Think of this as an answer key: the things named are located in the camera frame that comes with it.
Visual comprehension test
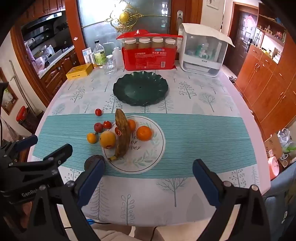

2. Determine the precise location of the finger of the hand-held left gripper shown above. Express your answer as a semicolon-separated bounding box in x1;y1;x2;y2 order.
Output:
5;135;38;154
23;143;73;171

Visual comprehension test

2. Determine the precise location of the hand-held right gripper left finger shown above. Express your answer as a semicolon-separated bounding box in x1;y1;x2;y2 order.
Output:
23;159;105;241

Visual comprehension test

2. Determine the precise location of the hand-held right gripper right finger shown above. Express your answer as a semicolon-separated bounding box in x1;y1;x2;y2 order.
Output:
192;159;273;241

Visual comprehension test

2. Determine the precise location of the dark avocado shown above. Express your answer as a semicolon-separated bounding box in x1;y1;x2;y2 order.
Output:
84;155;105;171

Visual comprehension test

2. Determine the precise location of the yellow orange with sticker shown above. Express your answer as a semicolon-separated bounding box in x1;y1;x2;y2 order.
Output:
100;131;116;149

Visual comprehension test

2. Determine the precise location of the overripe brown banana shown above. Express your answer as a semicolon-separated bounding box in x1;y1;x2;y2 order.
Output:
108;108;131;162

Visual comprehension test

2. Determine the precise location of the round tangerine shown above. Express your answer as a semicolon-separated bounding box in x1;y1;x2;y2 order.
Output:
136;125;153;141

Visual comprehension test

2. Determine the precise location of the dark green scalloped plate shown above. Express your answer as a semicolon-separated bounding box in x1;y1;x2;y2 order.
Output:
113;71;169;107

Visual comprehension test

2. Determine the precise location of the tree print tablecloth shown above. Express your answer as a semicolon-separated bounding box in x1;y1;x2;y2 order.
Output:
27;59;271;226

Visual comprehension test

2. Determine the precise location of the grey metal pole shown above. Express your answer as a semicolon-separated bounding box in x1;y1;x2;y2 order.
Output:
9;60;35;116

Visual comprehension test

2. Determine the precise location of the pink stool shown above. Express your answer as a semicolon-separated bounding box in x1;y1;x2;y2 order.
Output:
268;156;280;180

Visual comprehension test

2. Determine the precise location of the wooden kitchen counter cabinet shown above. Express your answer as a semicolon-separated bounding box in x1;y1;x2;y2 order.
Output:
38;45;80;98

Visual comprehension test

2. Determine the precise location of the cardboard box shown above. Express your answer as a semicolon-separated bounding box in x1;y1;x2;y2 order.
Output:
264;133;284;160

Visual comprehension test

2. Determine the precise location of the yellow tin box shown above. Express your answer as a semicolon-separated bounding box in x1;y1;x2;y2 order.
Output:
66;64;93;80

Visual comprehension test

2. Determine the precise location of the clear plastic bag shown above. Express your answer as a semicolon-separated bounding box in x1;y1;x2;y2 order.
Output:
277;128;296;152

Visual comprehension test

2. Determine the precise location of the clear glass cup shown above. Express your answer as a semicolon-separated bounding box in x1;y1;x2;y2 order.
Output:
104;56;117;75

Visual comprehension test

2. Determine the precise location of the blue and white carton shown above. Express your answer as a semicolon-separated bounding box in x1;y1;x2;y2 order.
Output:
82;47;93;64

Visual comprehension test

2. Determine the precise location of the clear bottle with green label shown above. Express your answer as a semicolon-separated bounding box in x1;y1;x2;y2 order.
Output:
93;40;106;68

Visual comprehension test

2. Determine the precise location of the white squeeze bottle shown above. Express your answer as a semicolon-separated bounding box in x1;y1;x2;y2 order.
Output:
103;42;123;68

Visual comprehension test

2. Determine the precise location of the steel range hood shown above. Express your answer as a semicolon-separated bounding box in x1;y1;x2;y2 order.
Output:
21;11;63;30

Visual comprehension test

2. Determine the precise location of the white countertop appliance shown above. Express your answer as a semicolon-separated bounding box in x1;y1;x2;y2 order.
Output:
178;23;236;77

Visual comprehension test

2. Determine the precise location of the frosted glass door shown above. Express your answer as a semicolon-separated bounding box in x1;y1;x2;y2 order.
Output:
76;0;173;67

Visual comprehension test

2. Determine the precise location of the red paper cup pack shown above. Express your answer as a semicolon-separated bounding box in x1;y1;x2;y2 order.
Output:
116;29;183;71

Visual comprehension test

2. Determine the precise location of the dark brown entry door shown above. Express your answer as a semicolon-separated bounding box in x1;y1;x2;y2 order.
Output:
224;2;259;77

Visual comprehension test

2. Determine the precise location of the gold door ornament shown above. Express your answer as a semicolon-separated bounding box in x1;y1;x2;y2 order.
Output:
109;2;144;33

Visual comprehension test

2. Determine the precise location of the wooden wall cabinet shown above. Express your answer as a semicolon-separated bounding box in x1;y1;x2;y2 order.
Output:
235;44;296;142

